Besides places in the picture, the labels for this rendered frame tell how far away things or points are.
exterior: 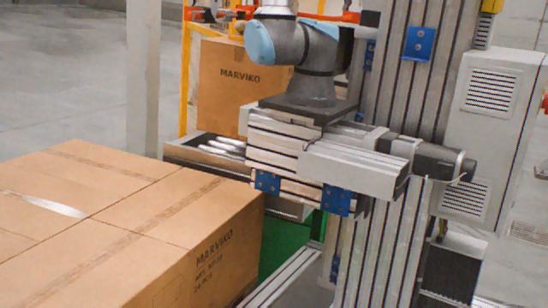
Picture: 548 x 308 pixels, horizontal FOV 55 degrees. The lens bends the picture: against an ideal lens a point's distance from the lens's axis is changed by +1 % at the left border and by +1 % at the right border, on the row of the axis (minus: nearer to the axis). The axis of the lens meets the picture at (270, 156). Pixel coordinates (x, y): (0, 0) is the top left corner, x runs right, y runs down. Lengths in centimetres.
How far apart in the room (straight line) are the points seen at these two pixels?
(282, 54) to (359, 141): 31
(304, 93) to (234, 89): 80
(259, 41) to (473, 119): 60
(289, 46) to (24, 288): 93
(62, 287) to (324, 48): 95
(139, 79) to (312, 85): 198
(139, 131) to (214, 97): 119
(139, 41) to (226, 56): 113
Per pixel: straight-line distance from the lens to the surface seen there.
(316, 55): 146
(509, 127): 151
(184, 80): 377
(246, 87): 221
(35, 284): 156
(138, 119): 339
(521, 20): 1073
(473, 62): 149
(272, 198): 224
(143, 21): 326
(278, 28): 140
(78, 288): 153
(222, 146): 264
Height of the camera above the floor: 138
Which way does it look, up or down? 19 degrees down
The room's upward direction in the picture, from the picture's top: 6 degrees clockwise
